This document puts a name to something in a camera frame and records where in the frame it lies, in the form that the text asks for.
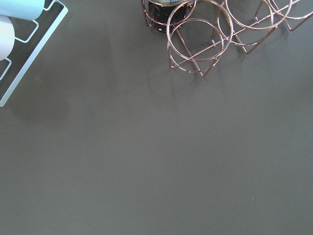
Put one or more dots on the white cup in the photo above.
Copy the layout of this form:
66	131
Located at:
7	37

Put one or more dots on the pale green cup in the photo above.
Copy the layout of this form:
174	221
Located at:
22	9

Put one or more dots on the white wire cup rack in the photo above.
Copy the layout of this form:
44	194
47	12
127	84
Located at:
30	39

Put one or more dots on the copper wire bottle rack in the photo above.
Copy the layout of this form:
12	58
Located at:
196	44

